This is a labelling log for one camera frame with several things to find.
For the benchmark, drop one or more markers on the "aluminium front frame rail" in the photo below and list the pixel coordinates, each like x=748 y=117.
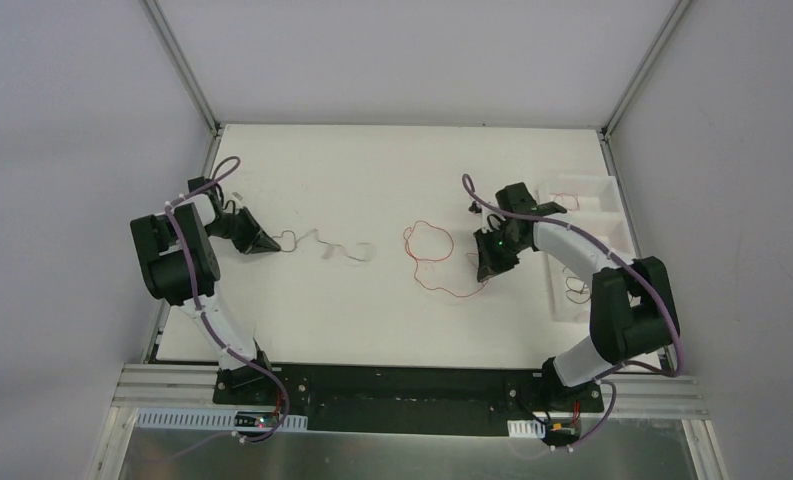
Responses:
x=192 y=386

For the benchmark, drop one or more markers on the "right aluminium corner post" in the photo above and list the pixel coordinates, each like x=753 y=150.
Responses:
x=671 y=23

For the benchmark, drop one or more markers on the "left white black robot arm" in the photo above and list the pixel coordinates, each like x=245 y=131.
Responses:
x=179 y=266

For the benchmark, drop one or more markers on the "right white slotted cable duct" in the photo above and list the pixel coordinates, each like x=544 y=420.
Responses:
x=531 y=429

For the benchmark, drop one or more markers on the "aluminium corner post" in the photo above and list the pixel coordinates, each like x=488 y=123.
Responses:
x=671 y=23
x=169 y=42

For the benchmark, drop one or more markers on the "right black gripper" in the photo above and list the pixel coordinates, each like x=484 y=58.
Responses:
x=496 y=254

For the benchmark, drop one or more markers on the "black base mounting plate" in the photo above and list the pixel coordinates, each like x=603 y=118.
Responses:
x=402 y=400

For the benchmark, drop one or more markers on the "left green controller board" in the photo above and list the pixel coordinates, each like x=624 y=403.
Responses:
x=255 y=420

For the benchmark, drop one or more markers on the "left white slotted cable duct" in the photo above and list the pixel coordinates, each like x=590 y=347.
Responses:
x=191 y=419

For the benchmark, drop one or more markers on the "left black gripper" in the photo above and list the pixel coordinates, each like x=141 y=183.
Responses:
x=242 y=225

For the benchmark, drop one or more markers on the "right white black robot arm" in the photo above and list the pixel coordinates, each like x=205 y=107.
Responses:
x=631 y=307

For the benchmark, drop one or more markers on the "white foam compartment tray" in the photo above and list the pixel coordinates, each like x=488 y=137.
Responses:
x=594 y=204

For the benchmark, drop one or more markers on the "white slotted cable duct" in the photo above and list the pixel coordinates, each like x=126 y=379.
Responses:
x=531 y=429
x=191 y=419

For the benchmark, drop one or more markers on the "left aluminium corner post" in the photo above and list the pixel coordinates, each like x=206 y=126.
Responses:
x=169 y=42

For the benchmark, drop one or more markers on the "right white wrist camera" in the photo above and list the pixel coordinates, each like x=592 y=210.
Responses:
x=477 y=209

